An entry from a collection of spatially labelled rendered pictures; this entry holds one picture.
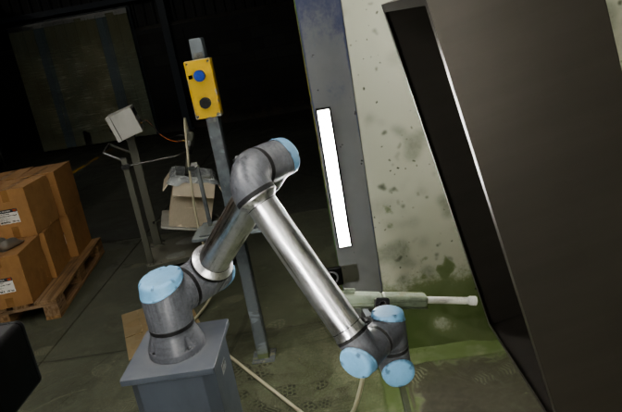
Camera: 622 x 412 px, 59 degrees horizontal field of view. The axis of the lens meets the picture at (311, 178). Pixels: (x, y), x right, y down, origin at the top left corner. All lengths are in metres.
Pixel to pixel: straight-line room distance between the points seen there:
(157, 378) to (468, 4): 1.41
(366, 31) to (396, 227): 0.85
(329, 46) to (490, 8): 1.16
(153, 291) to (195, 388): 0.34
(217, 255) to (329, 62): 0.94
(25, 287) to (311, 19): 2.76
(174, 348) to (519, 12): 1.41
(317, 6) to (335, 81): 0.31
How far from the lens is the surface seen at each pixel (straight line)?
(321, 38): 2.31
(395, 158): 2.40
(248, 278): 2.81
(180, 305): 1.89
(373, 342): 1.48
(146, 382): 1.93
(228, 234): 1.76
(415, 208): 2.47
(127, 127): 4.15
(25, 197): 4.39
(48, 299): 4.21
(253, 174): 1.45
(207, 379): 1.91
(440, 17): 1.22
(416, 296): 1.92
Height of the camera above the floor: 1.61
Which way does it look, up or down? 15 degrees down
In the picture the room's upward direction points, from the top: 10 degrees counter-clockwise
